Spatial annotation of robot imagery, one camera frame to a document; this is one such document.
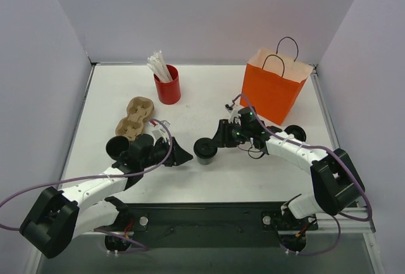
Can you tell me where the black cup lid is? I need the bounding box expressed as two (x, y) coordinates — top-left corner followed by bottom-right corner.
(284, 125), (307, 142)
(193, 137), (218, 156)

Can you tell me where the black coffee cup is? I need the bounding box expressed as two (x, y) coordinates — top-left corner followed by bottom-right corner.
(196, 154), (215, 165)
(106, 135), (130, 160)

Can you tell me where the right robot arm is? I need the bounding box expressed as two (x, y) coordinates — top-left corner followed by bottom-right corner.
(212, 105), (365, 228)

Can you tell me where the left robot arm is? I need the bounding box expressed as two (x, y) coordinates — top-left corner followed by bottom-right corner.
(19, 134), (193, 258)

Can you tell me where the brown cardboard cup carrier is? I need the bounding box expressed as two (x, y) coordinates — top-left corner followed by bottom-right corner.
(115, 96), (154, 141)

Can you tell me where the red cylindrical holder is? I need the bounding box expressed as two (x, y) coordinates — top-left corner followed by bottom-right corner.
(154, 65), (181, 105)

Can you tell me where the orange paper bag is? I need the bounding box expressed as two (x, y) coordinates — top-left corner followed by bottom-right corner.
(242, 36), (313, 125)

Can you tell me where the white wrapped straws bundle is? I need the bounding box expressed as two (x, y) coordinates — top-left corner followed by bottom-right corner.
(147, 51), (173, 83)

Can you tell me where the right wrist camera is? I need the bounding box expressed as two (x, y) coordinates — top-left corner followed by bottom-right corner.
(225, 100), (242, 124)

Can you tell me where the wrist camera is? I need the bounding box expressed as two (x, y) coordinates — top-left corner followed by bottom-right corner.
(225, 100), (242, 124)
(149, 120), (170, 140)

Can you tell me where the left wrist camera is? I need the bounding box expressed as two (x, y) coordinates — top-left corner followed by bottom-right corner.
(149, 120), (170, 140)

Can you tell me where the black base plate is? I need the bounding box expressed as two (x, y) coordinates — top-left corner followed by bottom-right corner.
(101, 202), (318, 249)

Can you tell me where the aluminium frame rail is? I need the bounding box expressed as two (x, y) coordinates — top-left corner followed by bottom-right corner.
(316, 207), (376, 234)

